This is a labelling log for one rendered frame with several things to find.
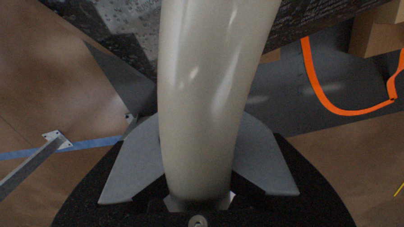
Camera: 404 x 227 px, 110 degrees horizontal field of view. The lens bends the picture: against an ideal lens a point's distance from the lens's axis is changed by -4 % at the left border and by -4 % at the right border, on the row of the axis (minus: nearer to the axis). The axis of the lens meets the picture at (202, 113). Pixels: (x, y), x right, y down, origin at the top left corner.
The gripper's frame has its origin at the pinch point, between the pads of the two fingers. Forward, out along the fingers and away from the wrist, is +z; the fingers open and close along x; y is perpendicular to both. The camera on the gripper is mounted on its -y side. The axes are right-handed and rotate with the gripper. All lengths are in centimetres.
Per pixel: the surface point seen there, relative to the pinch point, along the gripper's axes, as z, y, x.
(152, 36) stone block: 14.1, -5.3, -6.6
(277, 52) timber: 75, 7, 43
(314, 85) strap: 87, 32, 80
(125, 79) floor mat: 91, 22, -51
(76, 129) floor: 97, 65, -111
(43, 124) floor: 98, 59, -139
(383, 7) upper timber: 69, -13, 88
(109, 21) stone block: 10.7, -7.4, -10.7
